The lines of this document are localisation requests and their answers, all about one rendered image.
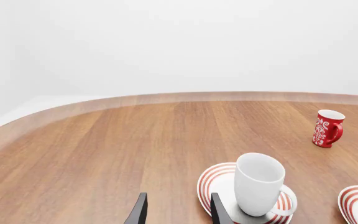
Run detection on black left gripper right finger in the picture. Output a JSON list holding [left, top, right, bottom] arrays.
[[210, 192, 234, 224]]

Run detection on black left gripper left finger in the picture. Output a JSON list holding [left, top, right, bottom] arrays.
[[123, 192, 148, 224]]

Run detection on red-ringed white plate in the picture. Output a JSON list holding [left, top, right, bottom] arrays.
[[337, 185, 358, 224], [196, 162, 296, 224]]

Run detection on red mug with white pattern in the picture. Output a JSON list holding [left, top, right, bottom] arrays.
[[311, 109, 346, 149]]

